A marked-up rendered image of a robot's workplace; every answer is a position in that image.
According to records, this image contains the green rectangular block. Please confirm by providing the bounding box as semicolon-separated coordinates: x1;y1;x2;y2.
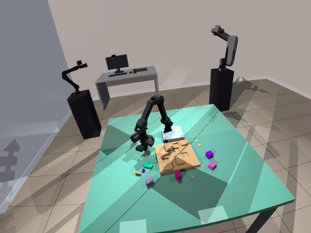
144;163;153;168

